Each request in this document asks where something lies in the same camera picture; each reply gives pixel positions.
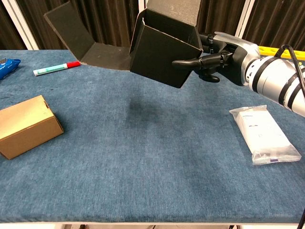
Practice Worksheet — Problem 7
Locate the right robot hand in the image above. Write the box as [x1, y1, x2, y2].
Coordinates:
[172, 32, 261, 86]

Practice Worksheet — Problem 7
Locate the yellow test tube rack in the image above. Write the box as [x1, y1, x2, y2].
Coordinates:
[258, 45, 305, 70]

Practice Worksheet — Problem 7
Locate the white wipes packet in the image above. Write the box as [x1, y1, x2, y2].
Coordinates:
[228, 104, 302, 166]

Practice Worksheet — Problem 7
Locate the blue table cloth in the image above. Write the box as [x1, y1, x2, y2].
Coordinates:
[0, 49, 305, 224]

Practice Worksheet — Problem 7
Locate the green marker with red cap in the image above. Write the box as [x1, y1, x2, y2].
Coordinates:
[33, 61, 81, 77]

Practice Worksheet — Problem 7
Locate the brown cardboard box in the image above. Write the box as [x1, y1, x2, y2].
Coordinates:
[0, 94, 64, 160]

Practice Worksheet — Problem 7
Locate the black paper box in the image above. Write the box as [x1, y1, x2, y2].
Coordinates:
[43, 0, 204, 89]

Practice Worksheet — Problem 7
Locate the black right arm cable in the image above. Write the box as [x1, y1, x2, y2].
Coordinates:
[275, 44, 305, 96]

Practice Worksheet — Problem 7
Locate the blue snack packet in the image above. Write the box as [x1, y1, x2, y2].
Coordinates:
[0, 58, 21, 81]

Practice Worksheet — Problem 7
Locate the white frame post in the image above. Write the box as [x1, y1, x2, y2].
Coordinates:
[138, 0, 149, 16]
[0, 0, 40, 50]
[235, 0, 256, 39]

